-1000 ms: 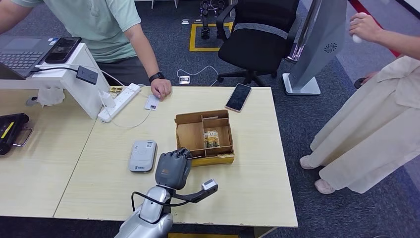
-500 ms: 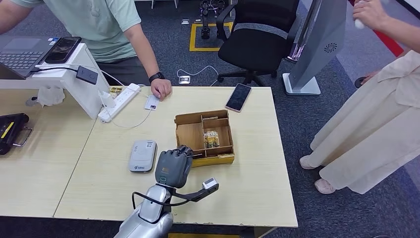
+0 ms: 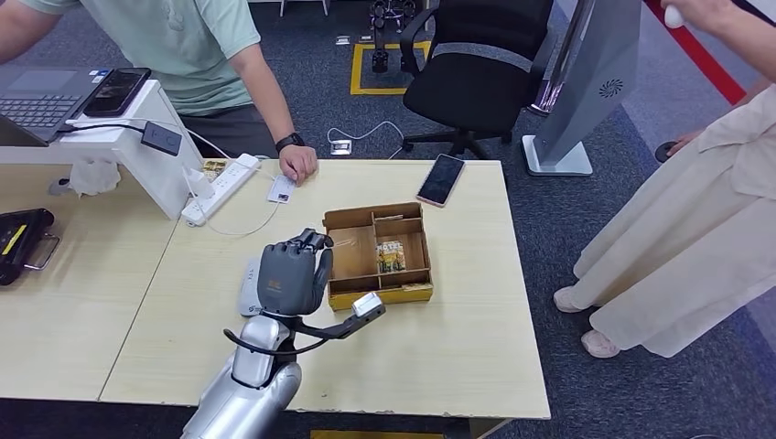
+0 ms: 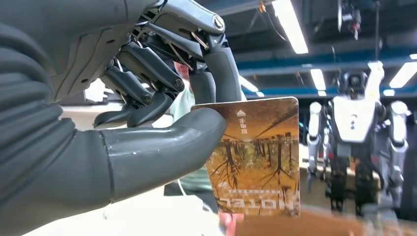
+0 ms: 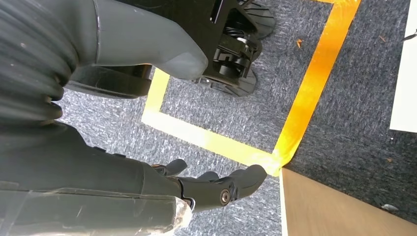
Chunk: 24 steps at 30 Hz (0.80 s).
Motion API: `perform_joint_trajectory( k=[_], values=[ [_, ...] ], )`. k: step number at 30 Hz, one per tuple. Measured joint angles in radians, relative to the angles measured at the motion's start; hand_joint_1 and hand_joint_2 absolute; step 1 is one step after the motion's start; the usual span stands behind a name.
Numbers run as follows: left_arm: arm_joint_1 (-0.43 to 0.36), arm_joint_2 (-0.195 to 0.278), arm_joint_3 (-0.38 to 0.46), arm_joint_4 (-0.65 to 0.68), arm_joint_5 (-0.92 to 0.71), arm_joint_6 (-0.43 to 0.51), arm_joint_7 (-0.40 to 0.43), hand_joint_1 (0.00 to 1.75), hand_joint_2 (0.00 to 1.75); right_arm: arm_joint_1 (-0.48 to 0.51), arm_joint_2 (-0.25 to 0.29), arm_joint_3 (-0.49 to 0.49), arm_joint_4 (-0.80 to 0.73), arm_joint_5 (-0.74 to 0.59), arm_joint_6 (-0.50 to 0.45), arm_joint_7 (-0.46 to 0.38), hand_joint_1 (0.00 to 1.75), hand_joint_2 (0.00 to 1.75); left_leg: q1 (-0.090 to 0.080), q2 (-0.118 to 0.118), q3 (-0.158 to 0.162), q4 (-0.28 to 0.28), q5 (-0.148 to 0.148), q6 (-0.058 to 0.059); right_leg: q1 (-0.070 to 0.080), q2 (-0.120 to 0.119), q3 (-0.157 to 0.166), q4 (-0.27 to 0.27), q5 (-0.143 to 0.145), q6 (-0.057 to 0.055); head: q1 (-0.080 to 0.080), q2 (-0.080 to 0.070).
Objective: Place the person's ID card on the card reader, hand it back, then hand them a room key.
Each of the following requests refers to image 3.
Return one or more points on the standing person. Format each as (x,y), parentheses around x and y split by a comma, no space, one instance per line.
(679,242)

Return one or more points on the hotel room key card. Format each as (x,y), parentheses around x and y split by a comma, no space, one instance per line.
(391,257)

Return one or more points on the standing person's right hand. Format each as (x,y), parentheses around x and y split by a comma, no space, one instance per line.
(700,12)

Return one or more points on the white ID card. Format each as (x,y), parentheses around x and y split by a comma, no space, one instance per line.
(280,191)

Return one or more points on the silver floor socket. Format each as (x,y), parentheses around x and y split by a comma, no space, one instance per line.
(340,146)

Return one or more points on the wooden compartment box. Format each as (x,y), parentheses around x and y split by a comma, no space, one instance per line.
(357,254)

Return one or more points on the black office chair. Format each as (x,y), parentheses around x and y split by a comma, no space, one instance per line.
(473,85)

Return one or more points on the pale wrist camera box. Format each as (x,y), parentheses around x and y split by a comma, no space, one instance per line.
(367,304)

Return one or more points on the black handheld terminal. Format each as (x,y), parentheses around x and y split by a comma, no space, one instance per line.
(18,242)

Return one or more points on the standing person's left hand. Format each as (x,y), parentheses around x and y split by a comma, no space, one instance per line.
(686,140)

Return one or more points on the seated person's left hand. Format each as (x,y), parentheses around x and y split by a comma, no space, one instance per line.
(298,165)

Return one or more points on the white laptop stand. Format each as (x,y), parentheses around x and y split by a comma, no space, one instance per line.
(148,176)

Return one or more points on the white charger plug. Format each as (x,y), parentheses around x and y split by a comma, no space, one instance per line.
(197,182)

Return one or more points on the black round floor object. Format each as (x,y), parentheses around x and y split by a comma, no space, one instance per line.
(664,151)

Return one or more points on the crumpled white tissue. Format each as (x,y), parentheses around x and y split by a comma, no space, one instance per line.
(92,177)

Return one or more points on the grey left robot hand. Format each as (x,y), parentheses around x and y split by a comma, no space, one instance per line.
(291,279)

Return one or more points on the seated person's left forearm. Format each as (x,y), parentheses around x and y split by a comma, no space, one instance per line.
(264,91)

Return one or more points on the seated person's right forearm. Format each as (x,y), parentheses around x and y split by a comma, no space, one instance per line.
(30,30)

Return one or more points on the gold patterned packet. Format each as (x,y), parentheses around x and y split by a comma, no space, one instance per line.
(213,169)

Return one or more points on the white handheld controller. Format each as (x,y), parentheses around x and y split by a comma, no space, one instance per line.
(672,19)

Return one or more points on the white furniture legs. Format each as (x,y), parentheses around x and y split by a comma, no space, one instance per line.
(281,6)

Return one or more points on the grey kiosk stand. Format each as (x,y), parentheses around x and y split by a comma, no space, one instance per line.
(588,79)

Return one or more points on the black wristwatch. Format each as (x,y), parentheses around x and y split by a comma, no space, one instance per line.
(290,142)

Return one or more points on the seated person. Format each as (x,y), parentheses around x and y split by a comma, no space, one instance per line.
(182,54)

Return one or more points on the black smartphone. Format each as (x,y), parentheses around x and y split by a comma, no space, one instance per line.
(117,91)

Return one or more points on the dark grey laptop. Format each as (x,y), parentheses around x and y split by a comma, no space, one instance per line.
(36,103)

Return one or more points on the black robot legs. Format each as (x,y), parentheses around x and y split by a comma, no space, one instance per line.
(379,36)

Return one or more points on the grey card reader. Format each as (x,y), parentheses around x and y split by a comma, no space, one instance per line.
(247,297)

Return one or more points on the smartphone with pink case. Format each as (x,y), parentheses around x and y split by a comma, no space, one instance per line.
(441,180)

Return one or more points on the standing person's right forearm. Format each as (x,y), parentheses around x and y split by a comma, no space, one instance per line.
(752,42)

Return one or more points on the white power strip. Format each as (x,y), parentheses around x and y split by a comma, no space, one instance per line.
(233,179)

